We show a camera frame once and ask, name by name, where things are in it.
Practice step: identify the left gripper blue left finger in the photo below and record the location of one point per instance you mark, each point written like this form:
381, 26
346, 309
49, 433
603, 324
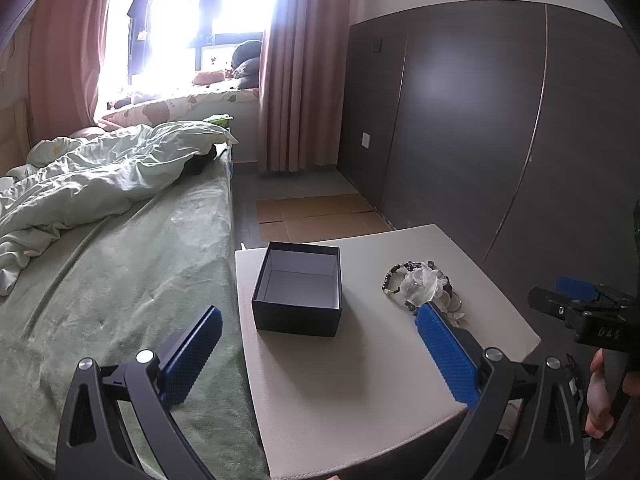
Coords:
184, 355

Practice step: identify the flattened cardboard on floor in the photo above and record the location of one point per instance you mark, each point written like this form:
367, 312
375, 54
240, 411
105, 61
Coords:
317, 218

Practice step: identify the light green crumpled duvet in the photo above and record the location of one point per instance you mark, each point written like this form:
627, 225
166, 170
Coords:
68, 182

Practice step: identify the floral window seat cushion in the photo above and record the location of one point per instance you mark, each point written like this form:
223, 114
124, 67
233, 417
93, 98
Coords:
191, 106

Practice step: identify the black jewelry box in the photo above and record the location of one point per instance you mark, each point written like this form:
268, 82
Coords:
299, 290

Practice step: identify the hanging dark clothes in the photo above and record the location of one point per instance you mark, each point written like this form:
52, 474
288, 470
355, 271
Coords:
139, 14

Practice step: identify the pink curtain left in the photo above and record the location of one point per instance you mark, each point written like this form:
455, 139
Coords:
66, 50

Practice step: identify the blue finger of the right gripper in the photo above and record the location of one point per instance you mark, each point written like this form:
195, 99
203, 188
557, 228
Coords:
575, 289

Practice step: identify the green bed mattress sheet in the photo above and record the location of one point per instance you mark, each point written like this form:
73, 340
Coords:
107, 290

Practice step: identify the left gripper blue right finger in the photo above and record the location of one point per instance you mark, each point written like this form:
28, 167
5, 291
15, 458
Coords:
453, 362

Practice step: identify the green toy on bed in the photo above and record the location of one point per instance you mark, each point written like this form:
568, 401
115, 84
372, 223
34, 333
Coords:
221, 120

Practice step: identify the person's right hand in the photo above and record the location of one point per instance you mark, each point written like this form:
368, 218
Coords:
599, 419

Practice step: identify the pink curtain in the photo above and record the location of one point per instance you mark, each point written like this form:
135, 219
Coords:
66, 50
301, 85

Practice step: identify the pink curtain right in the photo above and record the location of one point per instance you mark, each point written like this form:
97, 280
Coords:
301, 85

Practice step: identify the dark pillows on sill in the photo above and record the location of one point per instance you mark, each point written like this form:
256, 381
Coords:
245, 64

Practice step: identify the white wall socket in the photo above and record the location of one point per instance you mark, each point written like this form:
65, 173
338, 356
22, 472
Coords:
365, 140

